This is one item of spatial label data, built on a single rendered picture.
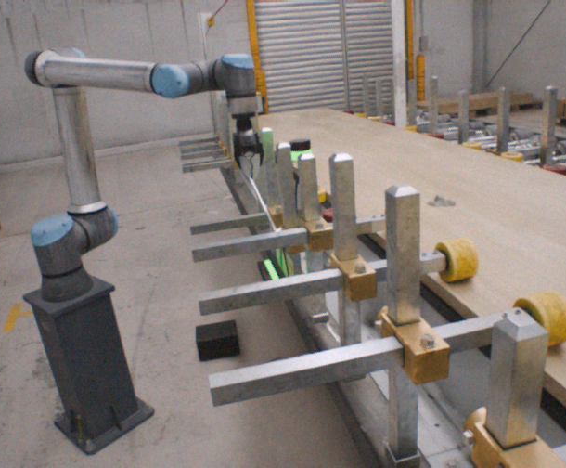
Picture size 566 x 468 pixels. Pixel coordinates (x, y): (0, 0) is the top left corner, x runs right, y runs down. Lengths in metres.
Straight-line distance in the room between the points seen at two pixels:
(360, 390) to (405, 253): 0.43
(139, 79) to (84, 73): 0.20
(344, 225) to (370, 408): 0.35
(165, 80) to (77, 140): 0.59
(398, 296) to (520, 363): 0.26
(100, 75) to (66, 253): 0.65
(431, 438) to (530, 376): 0.58
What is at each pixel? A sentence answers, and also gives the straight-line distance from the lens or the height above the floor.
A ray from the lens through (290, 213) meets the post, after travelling 1.41.
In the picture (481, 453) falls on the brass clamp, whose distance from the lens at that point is 0.58.
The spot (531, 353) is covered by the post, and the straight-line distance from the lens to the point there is 0.49.
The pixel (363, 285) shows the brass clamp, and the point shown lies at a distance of 0.88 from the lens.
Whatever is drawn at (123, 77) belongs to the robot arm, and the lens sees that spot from 1.52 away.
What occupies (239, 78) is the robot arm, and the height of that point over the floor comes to 1.29.
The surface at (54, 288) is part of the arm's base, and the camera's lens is 1.91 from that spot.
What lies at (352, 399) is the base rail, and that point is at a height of 0.70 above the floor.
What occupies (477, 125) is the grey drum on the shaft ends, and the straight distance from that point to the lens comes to 3.27.
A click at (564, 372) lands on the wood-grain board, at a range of 0.79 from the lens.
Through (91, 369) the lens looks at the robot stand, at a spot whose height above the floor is 0.32.
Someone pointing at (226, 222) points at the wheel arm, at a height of 0.85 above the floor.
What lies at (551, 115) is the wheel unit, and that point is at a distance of 2.11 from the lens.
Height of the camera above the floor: 1.34
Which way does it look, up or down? 20 degrees down
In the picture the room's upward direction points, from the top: 6 degrees counter-clockwise
